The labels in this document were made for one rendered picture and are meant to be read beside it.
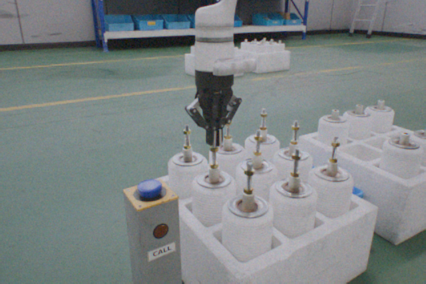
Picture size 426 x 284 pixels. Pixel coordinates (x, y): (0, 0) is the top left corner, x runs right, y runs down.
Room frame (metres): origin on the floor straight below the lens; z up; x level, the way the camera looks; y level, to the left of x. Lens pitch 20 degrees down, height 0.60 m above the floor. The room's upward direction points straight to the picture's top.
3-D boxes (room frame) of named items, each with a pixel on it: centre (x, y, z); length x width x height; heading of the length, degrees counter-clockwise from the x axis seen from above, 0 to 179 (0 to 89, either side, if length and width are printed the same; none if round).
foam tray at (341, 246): (0.69, -0.10, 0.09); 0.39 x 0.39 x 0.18; 33
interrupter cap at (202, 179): (0.63, 0.00, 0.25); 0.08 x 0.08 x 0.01
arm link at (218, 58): (0.61, -0.01, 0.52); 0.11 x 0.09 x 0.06; 38
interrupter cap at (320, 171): (0.66, -0.26, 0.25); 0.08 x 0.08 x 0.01
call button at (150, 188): (0.47, 0.10, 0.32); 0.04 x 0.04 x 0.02
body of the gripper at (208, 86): (0.63, 0.00, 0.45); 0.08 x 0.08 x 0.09
